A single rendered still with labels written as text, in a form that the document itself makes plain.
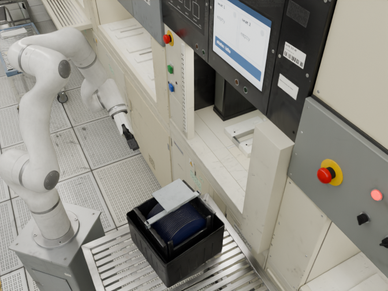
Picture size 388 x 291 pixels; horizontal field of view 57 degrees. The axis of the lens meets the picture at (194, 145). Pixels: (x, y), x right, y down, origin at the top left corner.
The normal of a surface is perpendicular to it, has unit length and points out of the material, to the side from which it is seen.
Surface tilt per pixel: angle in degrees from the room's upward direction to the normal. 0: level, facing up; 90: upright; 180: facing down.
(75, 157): 0
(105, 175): 0
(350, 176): 90
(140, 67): 0
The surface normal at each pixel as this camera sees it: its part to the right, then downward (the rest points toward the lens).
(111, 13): 0.47, 0.60
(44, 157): 0.77, -0.14
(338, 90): -0.88, 0.33
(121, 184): 0.00, -0.73
